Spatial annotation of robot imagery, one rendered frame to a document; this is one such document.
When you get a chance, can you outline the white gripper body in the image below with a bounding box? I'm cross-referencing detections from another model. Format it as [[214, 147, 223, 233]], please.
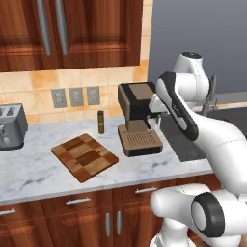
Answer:
[[148, 94, 170, 118]]

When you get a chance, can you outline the wooden drawer front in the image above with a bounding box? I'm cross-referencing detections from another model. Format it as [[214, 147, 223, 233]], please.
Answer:
[[112, 179, 178, 206], [175, 173, 223, 191], [0, 200, 45, 226], [41, 188, 114, 218]]

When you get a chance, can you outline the wooden checkered cutting board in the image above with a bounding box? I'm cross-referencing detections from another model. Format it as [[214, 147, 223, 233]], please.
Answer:
[[50, 132, 120, 184]]

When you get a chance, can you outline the brown and black coffee machine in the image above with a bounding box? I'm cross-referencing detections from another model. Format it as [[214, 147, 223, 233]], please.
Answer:
[[117, 81, 164, 158]]

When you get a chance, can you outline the dark grey sink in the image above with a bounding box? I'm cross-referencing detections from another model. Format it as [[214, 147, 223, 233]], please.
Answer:
[[159, 105, 247, 163]]

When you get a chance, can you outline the grey tap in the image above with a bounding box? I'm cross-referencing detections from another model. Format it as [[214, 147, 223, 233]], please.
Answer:
[[201, 74, 219, 117]]

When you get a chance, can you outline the dark brown bottle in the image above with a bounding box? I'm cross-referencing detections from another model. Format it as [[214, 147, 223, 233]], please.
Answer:
[[96, 109, 106, 135]]

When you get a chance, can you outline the wooden base cupboard door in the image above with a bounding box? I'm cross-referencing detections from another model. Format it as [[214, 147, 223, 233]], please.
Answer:
[[112, 203, 164, 247], [45, 206, 115, 247], [0, 219, 54, 247]]

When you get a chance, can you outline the grey toaster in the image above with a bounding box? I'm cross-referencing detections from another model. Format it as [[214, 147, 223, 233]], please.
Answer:
[[0, 102, 29, 151]]

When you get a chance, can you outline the grey wall socket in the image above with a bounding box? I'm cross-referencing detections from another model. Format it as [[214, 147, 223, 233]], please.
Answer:
[[85, 85, 101, 106], [50, 88, 69, 109], [69, 87, 85, 108]]

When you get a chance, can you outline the grey drawer handle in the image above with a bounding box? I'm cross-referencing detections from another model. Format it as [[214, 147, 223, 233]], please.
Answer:
[[65, 197, 92, 206], [0, 208, 16, 217], [134, 186, 158, 195]]

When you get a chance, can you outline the wooden wall cupboard door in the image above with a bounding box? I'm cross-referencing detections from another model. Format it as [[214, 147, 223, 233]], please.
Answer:
[[0, 0, 61, 73], [52, 0, 145, 69]]

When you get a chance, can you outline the long grey cupboard handle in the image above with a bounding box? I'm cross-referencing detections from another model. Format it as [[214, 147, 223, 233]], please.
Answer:
[[54, 0, 69, 56], [36, 0, 53, 57]]

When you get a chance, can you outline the short grey cupboard handle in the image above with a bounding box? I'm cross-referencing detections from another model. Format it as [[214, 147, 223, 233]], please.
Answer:
[[105, 211, 112, 238], [116, 210, 124, 236]]

